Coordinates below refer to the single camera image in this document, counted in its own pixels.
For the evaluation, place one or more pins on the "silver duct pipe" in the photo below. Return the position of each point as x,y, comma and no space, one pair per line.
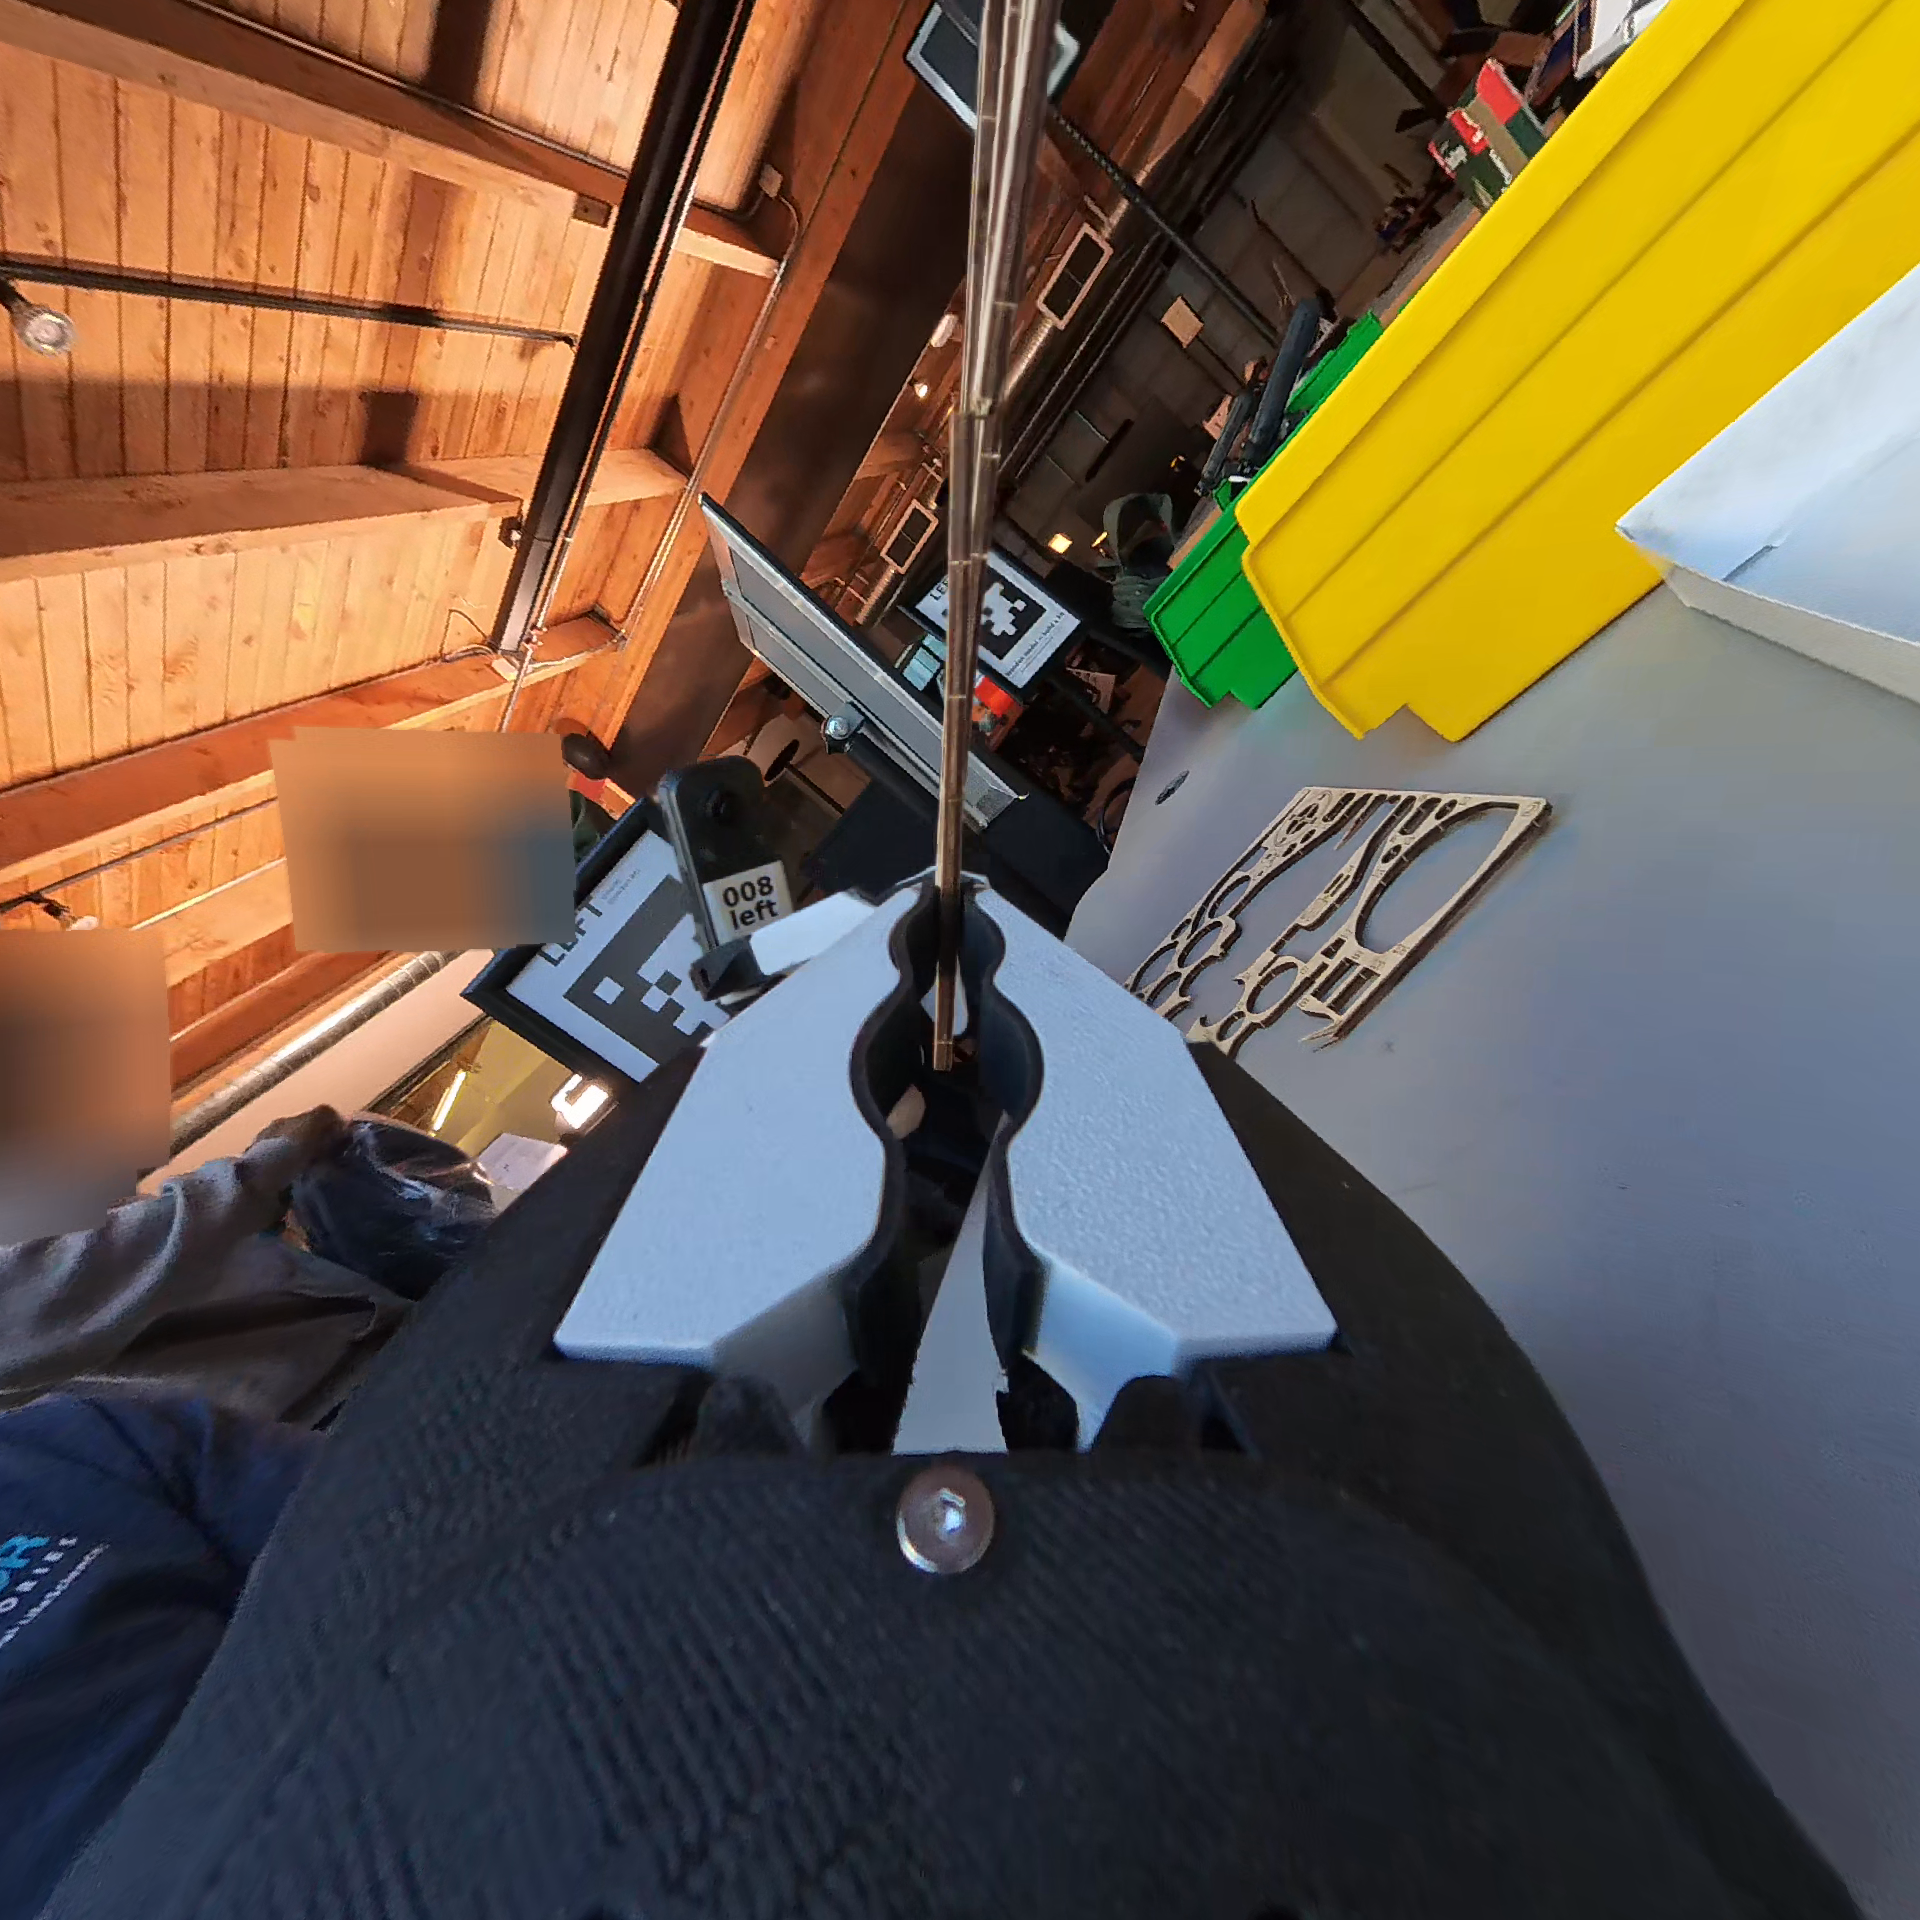
316,1036

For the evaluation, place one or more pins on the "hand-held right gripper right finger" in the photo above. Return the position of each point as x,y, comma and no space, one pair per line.
1156,1185

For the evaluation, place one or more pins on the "ceiling spot lamp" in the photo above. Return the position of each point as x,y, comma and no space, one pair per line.
41,323

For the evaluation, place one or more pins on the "printed tag sign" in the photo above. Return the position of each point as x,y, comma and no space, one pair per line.
1021,615

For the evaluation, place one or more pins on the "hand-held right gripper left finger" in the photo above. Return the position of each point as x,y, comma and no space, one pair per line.
735,1170

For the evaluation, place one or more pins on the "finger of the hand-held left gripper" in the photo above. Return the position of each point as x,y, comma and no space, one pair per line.
818,930

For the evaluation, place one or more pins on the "yellow plastic bin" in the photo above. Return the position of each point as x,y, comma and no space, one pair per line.
1501,451

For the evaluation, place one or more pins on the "empty wooden cutout sheet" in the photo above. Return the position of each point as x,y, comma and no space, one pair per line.
1528,818

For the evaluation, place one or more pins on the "green plastic bin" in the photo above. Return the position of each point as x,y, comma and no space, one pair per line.
1214,629

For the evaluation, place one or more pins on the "red and green box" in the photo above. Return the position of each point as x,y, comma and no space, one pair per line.
1484,128

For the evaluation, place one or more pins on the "white cardboard tray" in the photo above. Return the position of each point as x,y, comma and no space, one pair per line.
1800,495

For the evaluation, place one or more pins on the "person's navy shirt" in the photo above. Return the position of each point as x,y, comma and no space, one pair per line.
106,1621

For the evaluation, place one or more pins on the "black shiny bag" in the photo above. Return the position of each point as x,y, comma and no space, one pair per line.
390,1200

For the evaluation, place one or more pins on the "wooden model parts sheet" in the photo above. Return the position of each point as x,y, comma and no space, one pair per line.
978,451

